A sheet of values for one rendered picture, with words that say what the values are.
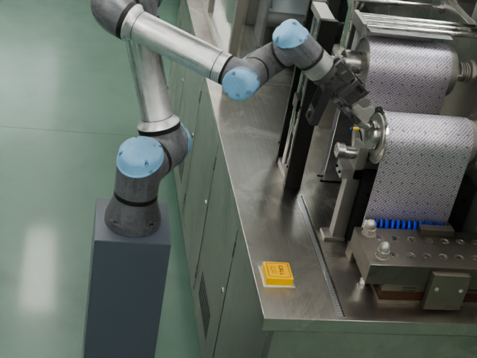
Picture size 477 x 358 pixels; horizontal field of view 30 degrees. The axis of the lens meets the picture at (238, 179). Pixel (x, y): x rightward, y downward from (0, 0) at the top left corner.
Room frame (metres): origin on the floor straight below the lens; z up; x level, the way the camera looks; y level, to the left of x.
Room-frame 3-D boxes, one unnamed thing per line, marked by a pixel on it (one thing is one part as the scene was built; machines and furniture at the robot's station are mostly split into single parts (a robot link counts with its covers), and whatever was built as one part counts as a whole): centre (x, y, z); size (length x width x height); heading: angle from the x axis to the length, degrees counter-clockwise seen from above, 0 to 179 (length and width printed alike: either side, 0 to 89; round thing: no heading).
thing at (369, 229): (1.92, -0.36, 1.05); 0.04 x 0.04 x 0.04
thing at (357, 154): (2.07, -0.28, 1.05); 0.06 x 0.05 x 0.31; 104
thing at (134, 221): (1.97, 0.26, 0.95); 0.15 x 0.15 x 0.10
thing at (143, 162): (1.98, 0.26, 1.07); 0.13 x 0.12 x 0.14; 161
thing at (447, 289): (1.83, -0.57, 0.97); 0.10 x 0.03 x 0.11; 104
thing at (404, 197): (2.02, -0.46, 1.08); 0.23 x 0.01 x 0.18; 104
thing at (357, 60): (2.29, -0.25, 1.34); 0.06 x 0.06 x 0.06; 14
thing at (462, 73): (2.36, -0.56, 1.34); 0.07 x 0.07 x 0.07; 14
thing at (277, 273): (1.84, -0.14, 0.91); 0.07 x 0.07 x 0.02; 14
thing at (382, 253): (1.83, -0.39, 1.05); 0.04 x 0.04 x 0.04
